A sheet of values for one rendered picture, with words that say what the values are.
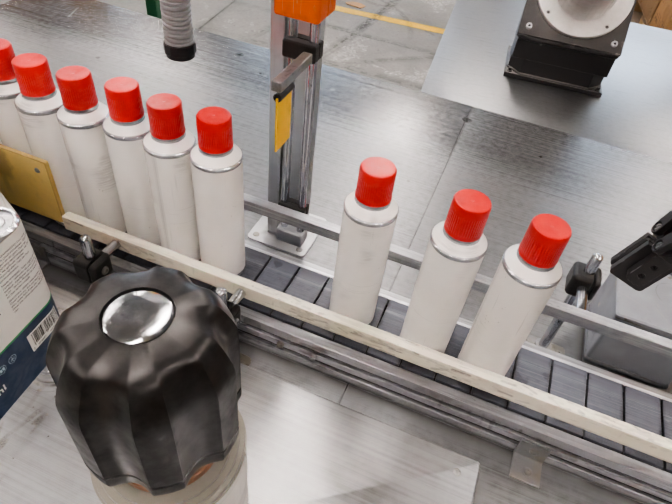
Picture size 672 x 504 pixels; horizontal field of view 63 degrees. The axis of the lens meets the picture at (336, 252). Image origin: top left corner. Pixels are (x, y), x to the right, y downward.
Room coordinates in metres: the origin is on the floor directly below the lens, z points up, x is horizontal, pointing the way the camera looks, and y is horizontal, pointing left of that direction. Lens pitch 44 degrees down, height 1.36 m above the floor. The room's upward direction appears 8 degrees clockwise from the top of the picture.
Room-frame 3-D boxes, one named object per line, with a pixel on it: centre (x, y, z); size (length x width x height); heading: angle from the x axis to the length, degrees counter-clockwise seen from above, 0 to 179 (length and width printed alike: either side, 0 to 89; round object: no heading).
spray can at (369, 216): (0.40, -0.03, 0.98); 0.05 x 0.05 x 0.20
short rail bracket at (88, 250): (0.41, 0.26, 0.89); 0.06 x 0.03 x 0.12; 164
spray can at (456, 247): (0.37, -0.11, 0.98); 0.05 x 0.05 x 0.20
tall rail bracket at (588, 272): (0.40, -0.26, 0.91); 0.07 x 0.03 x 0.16; 164
